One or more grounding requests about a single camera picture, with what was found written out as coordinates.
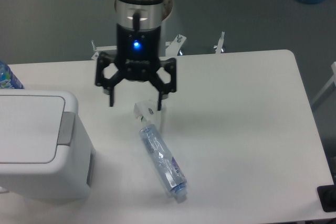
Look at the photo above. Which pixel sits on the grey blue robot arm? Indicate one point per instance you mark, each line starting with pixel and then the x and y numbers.
pixel 137 15

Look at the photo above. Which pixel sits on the black clamp at table edge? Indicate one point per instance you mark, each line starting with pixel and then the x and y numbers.
pixel 327 197

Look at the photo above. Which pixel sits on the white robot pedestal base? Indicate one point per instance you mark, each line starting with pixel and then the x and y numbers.
pixel 170 49

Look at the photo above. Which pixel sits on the crumpled white paper wrapper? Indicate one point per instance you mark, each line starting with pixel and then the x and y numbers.
pixel 147 112

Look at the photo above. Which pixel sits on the blue labelled bottle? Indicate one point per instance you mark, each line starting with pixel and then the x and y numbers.
pixel 8 79

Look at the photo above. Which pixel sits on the clear empty plastic bottle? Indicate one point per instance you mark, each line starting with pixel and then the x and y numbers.
pixel 166 166

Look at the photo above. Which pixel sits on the white frame at right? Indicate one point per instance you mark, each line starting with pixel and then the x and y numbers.
pixel 327 89

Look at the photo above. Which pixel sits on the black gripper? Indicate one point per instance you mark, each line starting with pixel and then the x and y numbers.
pixel 137 59

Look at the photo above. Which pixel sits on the white push-lid trash can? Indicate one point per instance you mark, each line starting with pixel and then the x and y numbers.
pixel 46 152

